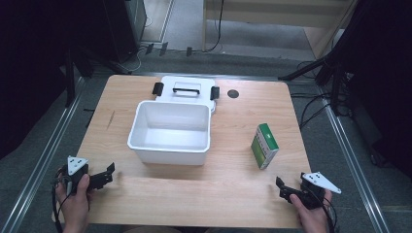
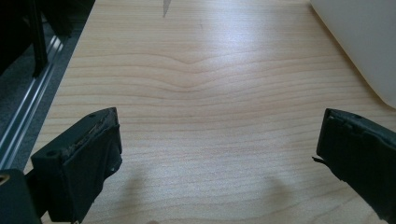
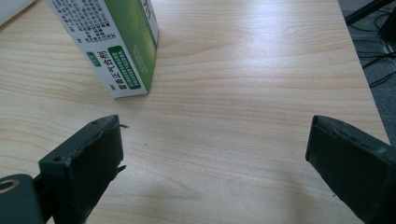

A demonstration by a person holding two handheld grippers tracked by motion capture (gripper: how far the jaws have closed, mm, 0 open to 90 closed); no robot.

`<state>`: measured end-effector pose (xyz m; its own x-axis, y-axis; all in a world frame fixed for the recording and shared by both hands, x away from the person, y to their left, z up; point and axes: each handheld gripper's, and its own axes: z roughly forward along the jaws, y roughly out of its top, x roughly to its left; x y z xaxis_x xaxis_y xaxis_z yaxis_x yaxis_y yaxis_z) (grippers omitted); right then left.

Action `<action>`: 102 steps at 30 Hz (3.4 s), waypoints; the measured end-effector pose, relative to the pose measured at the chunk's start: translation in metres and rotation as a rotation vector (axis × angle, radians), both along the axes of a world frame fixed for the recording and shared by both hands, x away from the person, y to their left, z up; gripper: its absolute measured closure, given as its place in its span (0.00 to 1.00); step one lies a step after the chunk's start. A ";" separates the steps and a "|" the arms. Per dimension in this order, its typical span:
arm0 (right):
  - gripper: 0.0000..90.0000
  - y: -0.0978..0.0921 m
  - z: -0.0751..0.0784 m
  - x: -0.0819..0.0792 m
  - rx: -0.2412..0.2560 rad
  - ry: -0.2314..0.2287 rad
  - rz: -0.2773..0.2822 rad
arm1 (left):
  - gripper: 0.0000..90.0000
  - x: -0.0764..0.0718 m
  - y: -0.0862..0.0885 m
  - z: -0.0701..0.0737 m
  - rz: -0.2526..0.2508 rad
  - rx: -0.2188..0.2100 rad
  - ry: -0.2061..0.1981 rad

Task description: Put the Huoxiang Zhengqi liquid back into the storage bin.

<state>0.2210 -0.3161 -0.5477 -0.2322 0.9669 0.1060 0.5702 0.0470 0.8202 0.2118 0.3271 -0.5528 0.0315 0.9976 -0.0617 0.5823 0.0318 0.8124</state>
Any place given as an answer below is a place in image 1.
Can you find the person's right hand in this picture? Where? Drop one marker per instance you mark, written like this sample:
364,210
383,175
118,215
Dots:
314,216

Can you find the person's left hand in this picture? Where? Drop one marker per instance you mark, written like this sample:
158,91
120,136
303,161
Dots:
76,207

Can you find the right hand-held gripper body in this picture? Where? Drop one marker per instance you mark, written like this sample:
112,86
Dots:
315,186

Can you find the dark tape strip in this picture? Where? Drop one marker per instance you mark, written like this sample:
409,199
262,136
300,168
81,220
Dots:
163,49
189,51
149,49

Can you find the black round table grommet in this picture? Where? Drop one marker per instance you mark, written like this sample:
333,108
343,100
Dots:
233,93

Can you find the green and white carton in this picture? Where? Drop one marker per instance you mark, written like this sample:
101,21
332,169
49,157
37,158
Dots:
264,145

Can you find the metal floor rail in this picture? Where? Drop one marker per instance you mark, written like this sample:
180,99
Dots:
39,168
353,161

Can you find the light wooden furniture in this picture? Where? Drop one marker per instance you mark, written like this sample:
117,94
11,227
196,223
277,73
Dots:
275,13

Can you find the white box lid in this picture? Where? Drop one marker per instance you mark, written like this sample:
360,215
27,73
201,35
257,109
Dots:
186,98

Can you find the black cabinet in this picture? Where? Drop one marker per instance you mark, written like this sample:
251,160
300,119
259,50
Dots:
124,29

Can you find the black metal stand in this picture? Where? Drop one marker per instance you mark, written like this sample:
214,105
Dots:
69,81

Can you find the white plastic storage box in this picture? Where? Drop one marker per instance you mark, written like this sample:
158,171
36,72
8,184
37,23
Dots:
171,129

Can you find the black lid latch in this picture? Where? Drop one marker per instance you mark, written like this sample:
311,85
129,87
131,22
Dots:
158,88
214,93

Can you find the black tripod stand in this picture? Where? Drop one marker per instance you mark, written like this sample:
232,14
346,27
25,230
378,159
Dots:
307,68

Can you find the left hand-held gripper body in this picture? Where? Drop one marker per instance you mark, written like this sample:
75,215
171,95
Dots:
76,168

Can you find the dark curtain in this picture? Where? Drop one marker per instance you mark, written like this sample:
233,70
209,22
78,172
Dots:
382,81
35,64

